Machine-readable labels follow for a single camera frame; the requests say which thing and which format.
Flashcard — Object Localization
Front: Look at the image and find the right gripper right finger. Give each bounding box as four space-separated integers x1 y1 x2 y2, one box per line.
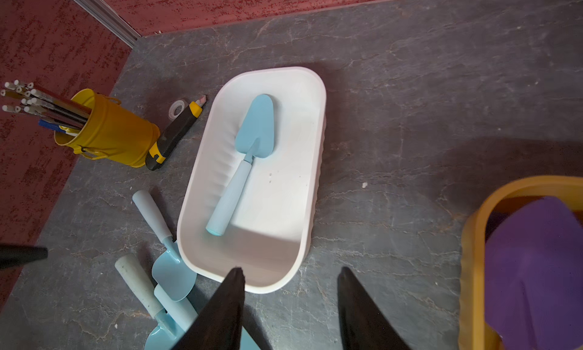
337 266 409 349

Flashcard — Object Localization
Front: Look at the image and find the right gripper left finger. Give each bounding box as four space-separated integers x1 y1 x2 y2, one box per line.
173 267 245 349

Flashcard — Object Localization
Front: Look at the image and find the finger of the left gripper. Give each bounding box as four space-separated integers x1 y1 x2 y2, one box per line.
0 244 49 269

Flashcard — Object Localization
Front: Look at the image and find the light blue shovel back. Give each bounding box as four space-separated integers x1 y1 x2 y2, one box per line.
132 190 197 301

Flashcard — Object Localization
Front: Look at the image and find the light blue shovel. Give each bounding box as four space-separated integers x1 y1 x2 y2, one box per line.
152 284 261 350
115 254 185 349
132 190 197 301
206 94 275 236

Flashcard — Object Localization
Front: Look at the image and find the white storage box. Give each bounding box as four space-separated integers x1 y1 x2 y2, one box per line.
177 67 326 294

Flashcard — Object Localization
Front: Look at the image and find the yellow storage box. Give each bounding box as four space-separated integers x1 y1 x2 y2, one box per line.
458 175 582 349

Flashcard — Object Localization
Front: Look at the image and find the purple shovel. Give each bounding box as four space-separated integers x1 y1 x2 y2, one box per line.
484 197 582 349

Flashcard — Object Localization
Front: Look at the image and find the light blue shovel right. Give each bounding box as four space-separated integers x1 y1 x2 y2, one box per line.
152 284 261 350

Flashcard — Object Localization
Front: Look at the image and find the light blue shovel middle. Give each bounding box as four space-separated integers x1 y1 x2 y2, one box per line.
115 254 185 349

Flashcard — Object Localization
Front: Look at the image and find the yellow cup with pens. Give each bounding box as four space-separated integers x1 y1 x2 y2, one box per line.
1 80 165 170

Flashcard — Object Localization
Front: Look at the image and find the yellow black utility knife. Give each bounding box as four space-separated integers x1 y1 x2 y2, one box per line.
145 96 207 171

